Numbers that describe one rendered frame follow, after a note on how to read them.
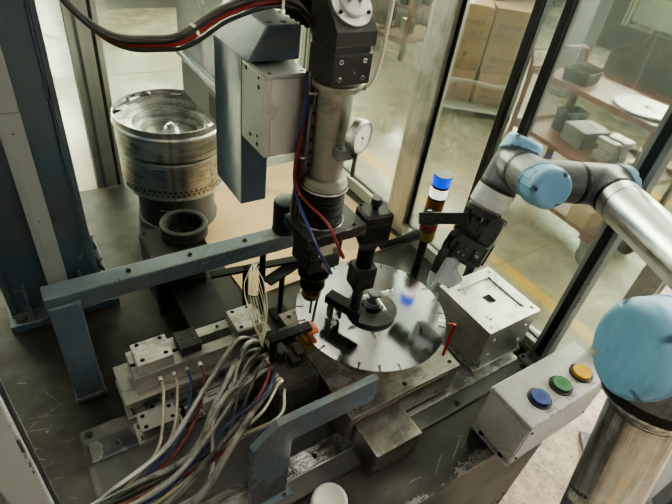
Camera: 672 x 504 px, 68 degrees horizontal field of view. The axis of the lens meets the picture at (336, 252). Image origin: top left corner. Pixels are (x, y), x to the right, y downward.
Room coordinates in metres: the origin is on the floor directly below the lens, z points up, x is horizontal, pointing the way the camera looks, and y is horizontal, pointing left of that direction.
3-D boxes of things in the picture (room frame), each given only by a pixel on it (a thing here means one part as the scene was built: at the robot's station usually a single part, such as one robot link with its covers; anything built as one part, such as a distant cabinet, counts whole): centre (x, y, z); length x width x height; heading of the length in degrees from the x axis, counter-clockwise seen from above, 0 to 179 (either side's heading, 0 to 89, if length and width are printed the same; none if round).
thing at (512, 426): (0.71, -0.51, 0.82); 0.28 x 0.11 x 0.15; 128
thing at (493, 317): (0.94, -0.40, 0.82); 0.18 x 0.18 x 0.15; 38
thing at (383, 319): (0.78, -0.10, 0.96); 0.11 x 0.11 x 0.03
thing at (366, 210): (0.71, -0.05, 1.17); 0.06 x 0.05 x 0.20; 119
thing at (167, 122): (1.28, 0.52, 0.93); 0.31 x 0.31 x 0.36
